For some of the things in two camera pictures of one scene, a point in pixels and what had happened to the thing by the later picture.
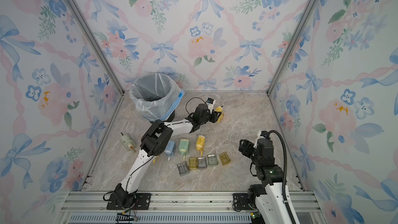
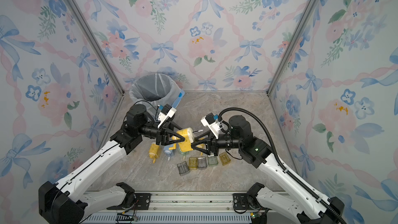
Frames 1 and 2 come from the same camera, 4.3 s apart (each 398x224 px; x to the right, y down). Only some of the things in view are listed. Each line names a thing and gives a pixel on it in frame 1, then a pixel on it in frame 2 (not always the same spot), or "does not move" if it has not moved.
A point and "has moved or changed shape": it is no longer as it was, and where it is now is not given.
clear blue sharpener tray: (201, 162) does not move
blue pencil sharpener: (170, 148) does not move
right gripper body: (249, 150) → (215, 146)
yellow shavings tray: (224, 158) does not move
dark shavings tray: (183, 168) does not move
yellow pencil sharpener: (219, 109) has moved or changed shape
